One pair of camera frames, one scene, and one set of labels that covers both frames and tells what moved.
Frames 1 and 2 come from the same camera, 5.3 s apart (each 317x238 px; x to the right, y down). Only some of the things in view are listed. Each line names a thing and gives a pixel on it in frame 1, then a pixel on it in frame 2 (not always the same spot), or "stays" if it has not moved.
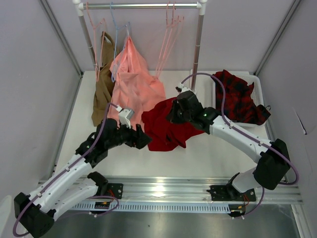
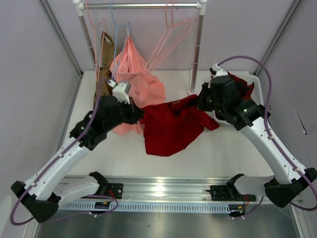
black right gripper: (172, 117) -> (201, 103)
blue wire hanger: (112, 77) stays
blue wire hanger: (117, 29) stays
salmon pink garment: (134, 86) stays
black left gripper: (137, 139) -> (134, 112)
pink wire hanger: (98, 30) stays
